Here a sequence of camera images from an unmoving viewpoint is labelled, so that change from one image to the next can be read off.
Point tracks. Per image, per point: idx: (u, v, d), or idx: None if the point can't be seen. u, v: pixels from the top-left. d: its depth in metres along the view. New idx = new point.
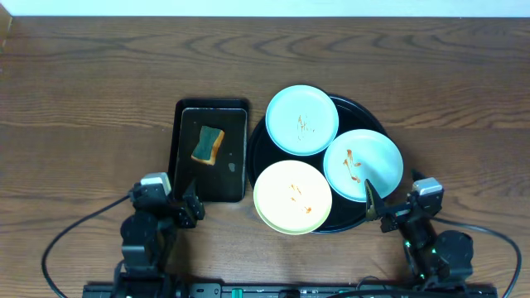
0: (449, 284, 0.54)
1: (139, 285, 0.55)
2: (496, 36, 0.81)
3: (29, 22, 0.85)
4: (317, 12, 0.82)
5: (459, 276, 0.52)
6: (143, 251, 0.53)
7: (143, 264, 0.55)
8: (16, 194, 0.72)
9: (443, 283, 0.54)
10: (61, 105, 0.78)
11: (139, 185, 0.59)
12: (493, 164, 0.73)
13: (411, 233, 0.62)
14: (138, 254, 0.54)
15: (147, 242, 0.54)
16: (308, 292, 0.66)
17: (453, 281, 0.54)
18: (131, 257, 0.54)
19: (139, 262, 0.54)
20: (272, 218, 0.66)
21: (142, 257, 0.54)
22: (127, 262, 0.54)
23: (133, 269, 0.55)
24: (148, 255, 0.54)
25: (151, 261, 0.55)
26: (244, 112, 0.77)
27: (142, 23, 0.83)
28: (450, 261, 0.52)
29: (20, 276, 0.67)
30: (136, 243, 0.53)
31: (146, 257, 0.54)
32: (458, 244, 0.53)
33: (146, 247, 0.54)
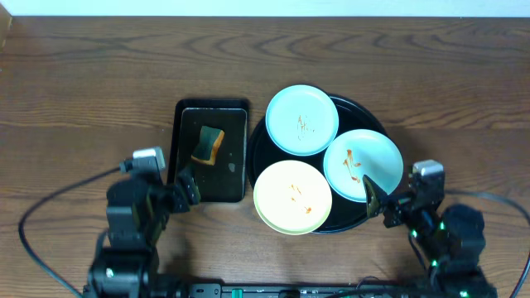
0: (462, 263, 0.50)
1: (120, 257, 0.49)
2: (497, 36, 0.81)
3: (29, 22, 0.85)
4: (317, 12, 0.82)
5: (471, 247, 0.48)
6: (131, 214, 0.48)
7: (129, 233, 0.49)
8: (16, 194, 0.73)
9: (457, 263, 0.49)
10: (60, 105, 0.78)
11: (132, 160, 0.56)
12: (493, 163, 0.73)
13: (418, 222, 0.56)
14: (123, 219, 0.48)
15: (133, 205, 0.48)
16: (308, 292, 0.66)
17: (466, 259, 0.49)
18: (116, 223, 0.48)
19: (124, 229, 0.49)
20: (272, 218, 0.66)
21: (128, 224, 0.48)
22: (113, 229, 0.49)
23: (118, 238, 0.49)
24: (135, 221, 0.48)
25: (138, 229, 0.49)
26: (244, 112, 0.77)
27: (142, 23, 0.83)
28: (459, 233, 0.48)
29: (20, 276, 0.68)
30: (122, 205, 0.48)
31: (132, 224, 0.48)
32: (466, 215, 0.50)
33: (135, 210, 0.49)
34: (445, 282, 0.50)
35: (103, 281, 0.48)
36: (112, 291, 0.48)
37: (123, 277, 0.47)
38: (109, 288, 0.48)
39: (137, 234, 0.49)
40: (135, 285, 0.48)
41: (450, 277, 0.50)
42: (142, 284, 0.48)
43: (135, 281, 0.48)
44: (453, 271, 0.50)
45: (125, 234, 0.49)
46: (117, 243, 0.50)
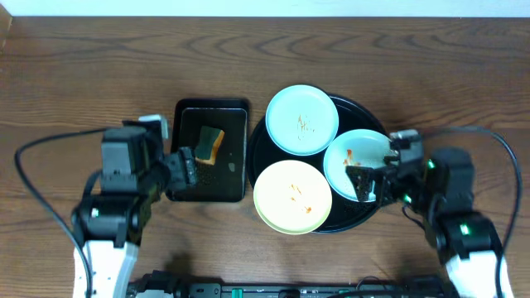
0: (456, 199, 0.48)
1: (110, 198, 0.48)
2: (498, 36, 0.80)
3: (29, 21, 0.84)
4: (318, 12, 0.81)
5: (460, 175, 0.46)
6: (123, 147, 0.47)
7: (123, 170, 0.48)
8: (18, 194, 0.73)
9: (451, 199, 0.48)
10: (61, 106, 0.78)
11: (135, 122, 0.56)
12: (493, 164, 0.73)
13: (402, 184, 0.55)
14: (118, 155, 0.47)
15: (131, 141, 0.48)
16: (308, 292, 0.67)
17: (458, 194, 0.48)
18: (111, 157, 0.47)
19: (119, 166, 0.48)
20: (273, 218, 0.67)
21: (124, 161, 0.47)
22: (107, 166, 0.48)
23: (111, 178, 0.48)
24: (131, 158, 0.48)
25: (132, 169, 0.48)
26: (244, 112, 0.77)
27: (142, 24, 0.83)
28: (446, 162, 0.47)
29: (21, 276, 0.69)
30: (117, 140, 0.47)
31: (127, 162, 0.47)
32: (451, 151, 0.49)
33: (131, 146, 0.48)
34: (445, 221, 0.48)
35: (89, 221, 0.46)
36: (97, 232, 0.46)
37: (110, 216, 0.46)
38: (94, 229, 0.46)
39: (131, 174, 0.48)
40: (122, 224, 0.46)
41: (449, 217, 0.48)
42: (131, 226, 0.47)
43: (122, 219, 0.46)
44: (449, 209, 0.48)
45: (120, 172, 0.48)
46: (109, 182, 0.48)
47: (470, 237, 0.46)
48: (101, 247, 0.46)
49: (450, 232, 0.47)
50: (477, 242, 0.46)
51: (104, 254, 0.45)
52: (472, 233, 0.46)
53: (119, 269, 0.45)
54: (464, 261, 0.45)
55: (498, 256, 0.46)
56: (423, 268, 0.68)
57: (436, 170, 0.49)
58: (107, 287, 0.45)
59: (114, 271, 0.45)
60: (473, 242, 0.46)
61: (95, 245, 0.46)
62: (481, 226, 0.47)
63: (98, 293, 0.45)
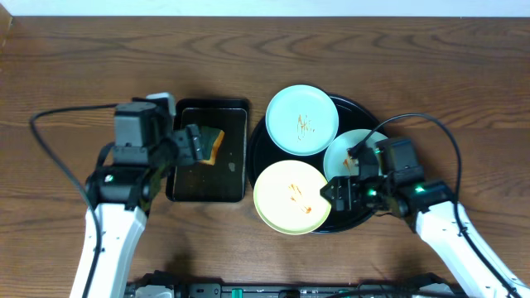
0: (406, 170, 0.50)
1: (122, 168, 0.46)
2: (498, 36, 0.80)
3: (29, 21, 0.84)
4: (319, 12, 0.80)
5: (400, 146, 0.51)
6: (137, 118, 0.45)
7: (135, 144, 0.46)
8: (16, 194, 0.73)
9: (401, 170, 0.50)
10: (60, 105, 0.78)
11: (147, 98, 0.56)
12: (493, 164, 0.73)
13: (368, 180, 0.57)
14: (131, 128, 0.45)
15: (142, 115, 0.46)
16: (308, 292, 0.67)
17: (406, 165, 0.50)
18: (122, 130, 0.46)
19: (131, 139, 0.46)
20: (273, 218, 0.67)
21: (136, 135, 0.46)
22: (118, 139, 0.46)
23: (122, 151, 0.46)
24: (143, 131, 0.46)
25: (144, 142, 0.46)
26: (244, 112, 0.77)
27: (142, 24, 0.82)
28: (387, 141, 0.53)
29: (21, 276, 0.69)
30: (130, 112, 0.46)
31: (140, 135, 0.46)
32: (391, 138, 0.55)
33: (143, 117, 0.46)
34: (402, 189, 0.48)
35: (102, 185, 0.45)
36: (108, 196, 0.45)
37: (122, 181, 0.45)
38: (107, 194, 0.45)
39: (142, 147, 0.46)
40: (133, 188, 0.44)
41: (403, 185, 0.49)
42: (142, 194, 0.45)
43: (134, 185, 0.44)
44: (402, 180, 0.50)
45: (132, 146, 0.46)
46: (121, 155, 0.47)
47: (426, 194, 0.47)
48: (114, 209, 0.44)
49: (406, 195, 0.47)
50: (433, 198, 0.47)
51: (116, 215, 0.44)
52: (426, 190, 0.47)
53: (128, 229, 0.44)
54: (426, 215, 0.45)
55: (455, 202, 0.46)
56: (423, 268, 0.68)
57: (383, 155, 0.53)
58: (117, 245, 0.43)
59: (124, 230, 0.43)
60: (428, 197, 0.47)
61: (108, 209, 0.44)
62: (434, 185, 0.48)
63: (105, 251, 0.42)
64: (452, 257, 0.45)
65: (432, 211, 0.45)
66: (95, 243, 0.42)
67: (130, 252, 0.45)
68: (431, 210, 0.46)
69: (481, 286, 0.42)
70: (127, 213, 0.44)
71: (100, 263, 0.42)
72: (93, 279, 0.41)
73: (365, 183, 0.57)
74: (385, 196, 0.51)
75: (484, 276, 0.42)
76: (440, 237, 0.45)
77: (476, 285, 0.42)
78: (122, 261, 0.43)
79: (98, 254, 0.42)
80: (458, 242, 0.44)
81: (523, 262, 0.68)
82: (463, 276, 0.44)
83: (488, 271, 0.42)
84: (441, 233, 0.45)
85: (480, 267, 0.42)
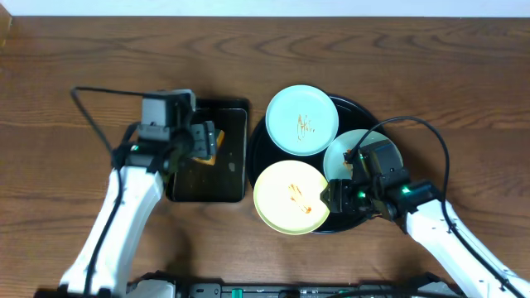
0: (392, 174, 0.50)
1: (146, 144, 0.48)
2: (498, 36, 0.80)
3: (29, 21, 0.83)
4: (318, 12, 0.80)
5: (382, 151, 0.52)
6: (165, 100, 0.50)
7: (160, 123, 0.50)
8: (16, 194, 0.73)
9: (387, 174, 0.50)
10: (60, 105, 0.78)
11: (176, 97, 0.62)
12: (493, 165, 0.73)
13: (360, 185, 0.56)
14: (156, 107, 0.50)
15: (169, 98, 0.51)
16: (308, 292, 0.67)
17: (391, 169, 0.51)
18: (149, 110, 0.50)
19: (156, 118, 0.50)
20: (273, 218, 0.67)
21: (161, 114, 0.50)
22: (146, 117, 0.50)
23: (147, 129, 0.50)
24: (168, 112, 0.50)
25: (167, 123, 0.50)
26: (244, 112, 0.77)
27: (142, 24, 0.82)
28: (369, 147, 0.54)
29: (21, 276, 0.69)
30: (159, 94, 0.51)
31: (165, 115, 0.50)
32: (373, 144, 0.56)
33: (169, 102, 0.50)
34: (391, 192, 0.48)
35: (128, 152, 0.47)
36: (132, 162, 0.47)
37: (147, 152, 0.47)
38: (130, 162, 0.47)
39: (165, 126, 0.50)
40: (156, 160, 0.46)
41: (391, 188, 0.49)
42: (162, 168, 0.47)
43: (157, 156, 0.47)
44: (388, 183, 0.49)
45: (156, 124, 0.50)
46: (145, 132, 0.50)
47: (411, 195, 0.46)
48: (137, 174, 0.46)
49: (394, 199, 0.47)
50: (420, 199, 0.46)
51: (139, 177, 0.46)
52: (413, 192, 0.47)
53: (146, 191, 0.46)
54: (414, 216, 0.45)
55: (441, 202, 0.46)
56: (423, 268, 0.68)
57: (368, 161, 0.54)
58: (136, 202, 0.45)
59: (144, 190, 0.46)
60: (415, 199, 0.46)
61: (132, 172, 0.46)
62: (421, 185, 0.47)
63: (125, 204, 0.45)
64: (445, 255, 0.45)
65: (421, 212, 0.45)
66: (116, 197, 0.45)
67: (145, 211, 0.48)
68: (420, 209, 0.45)
69: (475, 281, 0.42)
70: (147, 180, 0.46)
71: (118, 214, 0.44)
72: (110, 228, 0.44)
73: (357, 185, 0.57)
74: (373, 200, 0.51)
75: (476, 271, 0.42)
76: (432, 237, 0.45)
77: (471, 281, 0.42)
78: (138, 218, 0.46)
79: (117, 207, 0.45)
80: (450, 242, 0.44)
81: (522, 262, 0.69)
82: (458, 273, 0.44)
83: (481, 266, 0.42)
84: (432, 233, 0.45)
85: (474, 262, 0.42)
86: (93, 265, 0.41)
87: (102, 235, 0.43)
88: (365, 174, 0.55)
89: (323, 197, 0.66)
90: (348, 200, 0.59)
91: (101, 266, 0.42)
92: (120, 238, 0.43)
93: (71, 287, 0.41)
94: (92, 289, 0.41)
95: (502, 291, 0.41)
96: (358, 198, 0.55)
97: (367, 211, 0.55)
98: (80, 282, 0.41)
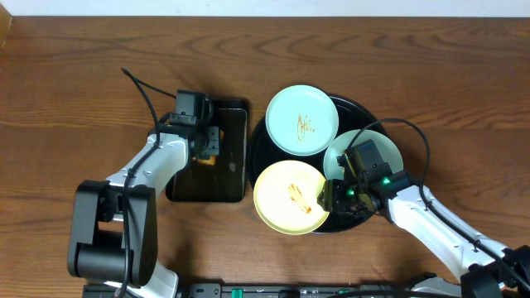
0: (374, 169, 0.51)
1: (176, 127, 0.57)
2: (498, 36, 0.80)
3: (29, 21, 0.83)
4: (318, 12, 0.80)
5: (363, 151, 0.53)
6: (195, 95, 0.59)
7: (189, 113, 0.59)
8: (16, 194, 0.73)
9: (370, 169, 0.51)
10: (60, 105, 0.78)
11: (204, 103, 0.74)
12: (493, 164, 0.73)
13: (349, 184, 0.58)
14: (187, 101, 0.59)
15: (198, 94, 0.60)
16: (308, 292, 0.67)
17: (373, 164, 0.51)
18: (180, 103, 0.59)
19: (186, 109, 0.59)
20: (273, 218, 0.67)
21: (191, 106, 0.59)
22: (177, 108, 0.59)
23: (179, 117, 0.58)
24: (196, 106, 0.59)
25: (195, 114, 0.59)
26: (244, 112, 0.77)
27: (142, 24, 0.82)
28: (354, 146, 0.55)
29: (21, 276, 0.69)
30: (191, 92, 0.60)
31: (194, 107, 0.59)
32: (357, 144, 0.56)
33: (198, 97, 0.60)
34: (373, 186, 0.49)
35: (163, 127, 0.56)
36: (166, 132, 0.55)
37: (178, 129, 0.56)
38: (166, 132, 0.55)
39: (193, 116, 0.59)
40: (186, 132, 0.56)
41: (373, 181, 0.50)
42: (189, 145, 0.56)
43: (186, 132, 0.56)
44: (372, 178, 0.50)
45: (185, 114, 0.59)
46: (175, 119, 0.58)
47: (391, 185, 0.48)
48: (171, 137, 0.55)
49: (376, 189, 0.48)
50: (397, 189, 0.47)
51: (173, 138, 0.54)
52: (391, 182, 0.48)
53: (176, 146, 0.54)
54: (394, 202, 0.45)
55: (419, 185, 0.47)
56: (423, 268, 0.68)
57: (353, 159, 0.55)
58: (169, 150, 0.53)
59: (176, 144, 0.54)
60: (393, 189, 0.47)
61: (166, 136, 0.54)
62: (400, 177, 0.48)
63: (161, 149, 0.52)
64: (424, 232, 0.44)
65: (399, 197, 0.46)
66: (153, 144, 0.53)
67: (172, 166, 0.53)
68: (399, 195, 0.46)
69: (450, 247, 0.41)
70: (178, 142, 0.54)
71: (156, 153, 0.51)
72: (147, 158, 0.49)
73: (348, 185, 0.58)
74: (361, 194, 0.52)
75: (450, 237, 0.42)
76: (408, 217, 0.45)
77: (447, 247, 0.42)
78: (169, 164, 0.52)
79: (155, 149, 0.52)
80: (424, 215, 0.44)
81: None
82: (436, 245, 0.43)
83: (453, 232, 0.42)
84: (410, 213, 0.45)
85: (446, 230, 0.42)
86: (134, 170, 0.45)
87: (141, 159, 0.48)
88: (353, 175, 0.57)
89: (320, 197, 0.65)
90: (339, 199, 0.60)
91: (139, 174, 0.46)
92: (155, 165, 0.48)
93: (113, 184, 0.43)
94: (129, 186, 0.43)
95: (475, 253, 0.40)
96: (349, 195, 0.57)
97: (358, 209, 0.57)
98: (120, 181, 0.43)
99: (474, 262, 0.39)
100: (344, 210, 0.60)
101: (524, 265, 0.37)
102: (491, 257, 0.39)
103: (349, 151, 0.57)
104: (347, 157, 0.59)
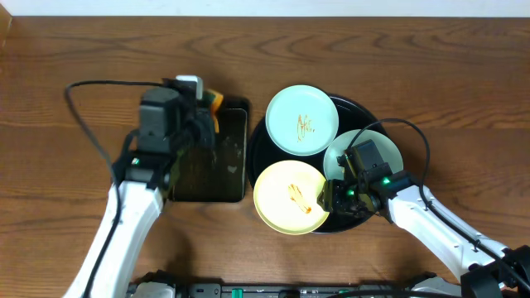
0: (374, 169, 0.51)
1: (147, 156, 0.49)
2: (498, 36, 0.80)
3: (29, 21, 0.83)
4: (317, 12, 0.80)
5: (362, 155, 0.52)
6: (161, 111, 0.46)
7: (157, 133, 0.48)
8: (16, 194, 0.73)
9: (370, 169, 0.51)
10: (60, 105, 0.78)
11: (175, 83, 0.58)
12: (493, 164, 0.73)
13: (349, 184, 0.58)
14: (155, 117, 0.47)
15: (167, 108, 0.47)
16: (308, 292, 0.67)
17: (373, 164, 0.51)
18: (146, 121, 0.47)
19: (156, 128, 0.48)
20: (273, 218, 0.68)
21: (160, 125, 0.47)
22: (142, 128, 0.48)
23: (147, 138, 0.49)
24: (166, 124, 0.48)
25: (166, 131, 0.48)
26: (244, 112, 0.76)
27: (141, 24, 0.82)
28: (354, 146, 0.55)
29: (21, 276, 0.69)
30: (156, 102, 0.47)
31: (163, 126, 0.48)
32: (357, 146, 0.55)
33: (166, 108, 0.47)
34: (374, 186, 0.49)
35: (127, 167, 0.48)
36: (132, 178, 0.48)
37: (150, 161, 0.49)
38: (131, 178, 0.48)
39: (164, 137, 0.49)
40: (159, 168, 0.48)
41: (373, 181, 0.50)
42: (163, 180, 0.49)
43: (160, 167, 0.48)
44: (372, 178, 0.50)
45: (155, 135, 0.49)
46: (145, 141, 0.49)
47: (392, 185, 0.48)
48: (137, 189, 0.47)
49: (377, 189, 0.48)
50: (398, 188, 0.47)
51: (138, 193, 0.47)
52: (392, 182, 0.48)
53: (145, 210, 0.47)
54: (395, 203, 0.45)
55: (420, 185, 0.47)
56: (423, 269, 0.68)
57: (353, 158, 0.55)
58: (132, 222, 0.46)
59: (143, 208, 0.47)
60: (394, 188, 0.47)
61: (133, 187, 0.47)
62: (400, 177, 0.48)
63: (123, 223, 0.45)
64: (424, 232, 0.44)
65: (399, 197, 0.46)
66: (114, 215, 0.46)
67: (142, 228, 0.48)
68: (399, 195, 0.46)
69: (450, 247, 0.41)
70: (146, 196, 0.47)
71: (117, 233, 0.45)
72: (108, 247, 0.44)
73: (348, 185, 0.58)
74: (361, 194, 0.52)
75: (450, 237, 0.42)
76: (409, 218, 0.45)
77: (447, 247, 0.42)
78: (135, 240, 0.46)
79: (116, 227, 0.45)
80: (425, 216, 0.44)
81: None
82: (436, 245, 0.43)
83: (453, 232, 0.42)
84: (410, 213, 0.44)
85: (446, 231, 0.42)
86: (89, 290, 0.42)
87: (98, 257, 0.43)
88: (353, 175, 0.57)
89: (320, 197, 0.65)
90: (339, 199, 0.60)
91: (97, 290, 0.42)
92: (114, 264, 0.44)
93: None
94: None
95: (475, 253, 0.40)
96: (349, 195, 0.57)
97: (358, 209, 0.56)
98: None
99: (474, 262, 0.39)
100: (344, 210, 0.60)
101: (524, 265, 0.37)
102: (491, 257, 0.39)
103: (349, 150, 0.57)
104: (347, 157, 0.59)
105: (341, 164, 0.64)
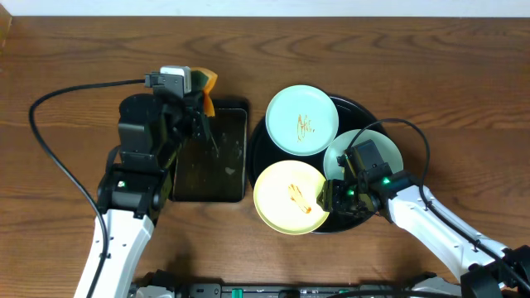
0: (373, 169, 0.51)
1: (135, 175, 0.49)
2: (498, 36, 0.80)
3: (29, 21, 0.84)
4: (317, 12, 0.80)
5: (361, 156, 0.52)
6: (142, 130, 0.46)
7: (142, 151, 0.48)
8: (16, 194, 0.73)
9: (369, 169, 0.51)
10: (60, 105, 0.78)
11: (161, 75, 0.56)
12: (493, 164, 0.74)
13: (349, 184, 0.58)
14: (136, 136, 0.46)
15: (147, 127, 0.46)
16: (308, 292, 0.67)
17: (373, 164, 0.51)
18: (128, 141, 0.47)
19: (138, 146, 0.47)
20: (273, 218, 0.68)
21: (142, 142, 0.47)
22: (124, 146, 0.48)
23: (131, 156, 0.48)
24: (147, 142, 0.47)
25: (151, 148, 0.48)
26: (244, 112, 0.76)
27: (141, 24, 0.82)
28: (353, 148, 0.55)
29: (20, 276, 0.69)
30: (136, 121, 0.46)
31: (146, 144, 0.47)
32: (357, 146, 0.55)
33: (147, 127, 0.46)
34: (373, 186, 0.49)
35: (114, 189, 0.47)
36: (118, 203, 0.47)
37: (138, 183, 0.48)
38: (118, 202, 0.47)
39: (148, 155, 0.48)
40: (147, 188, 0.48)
41: (374, 181, 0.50)
42: (151, 203, 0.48)
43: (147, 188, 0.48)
44: (372, 178, 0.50)
45: (138, 151, 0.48)
46: (129, 160, 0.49)
47: (392, 185, 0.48)
48: (121, 216, 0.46)
49: (376, 189, 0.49)
50: (397, 188, 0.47)
51: (124, 220, 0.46)
52: (392, 182, 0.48)
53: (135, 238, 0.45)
54: (395, 203, 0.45)
55: (419, 185, 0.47)
56: (423, 268, 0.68)
57: (353, 158, 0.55)
58: (121, 253, 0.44)
59: (132, 237, 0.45)
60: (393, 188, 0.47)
61: (118, 214, 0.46)
62: (399, 177, 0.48)
63: (112, 257, 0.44)
64: (424, 232, 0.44)
65: (399, 197, 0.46)
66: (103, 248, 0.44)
67: (133, 261, 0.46)
68: (399, 195, 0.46)
69: (450, 247, 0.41)
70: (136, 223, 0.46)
71: (105, 269, 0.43)
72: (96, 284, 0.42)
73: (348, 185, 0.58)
74: (361, 194, 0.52)
75: (450, 237, 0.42)
76: (408, 218, 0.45)
77: (447, 247, 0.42)
78: (126, 272, 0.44)
79: (103, 260, 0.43)
80: (425, 216, 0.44)
81: None
82: (436, 245, 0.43)
83: (453, 232, 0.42)
84: (409, 213, 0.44)
85: (446, 231, 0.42)
86: None
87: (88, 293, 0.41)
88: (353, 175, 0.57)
89: (320, 197, 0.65)
90: (339, 199, 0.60)
91: None
92: None
93: None
94: None
95: (475, 253, 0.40)
96: (349, 195, 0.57)
97: (358, 209, 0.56)
98: None
99: (474, 262, 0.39)
100: (344, 210, 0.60)
101: (523, 265, 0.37)
102: (491, 257, 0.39)
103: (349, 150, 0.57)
104: (347, 157, 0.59)
105: (341, 164, 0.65)
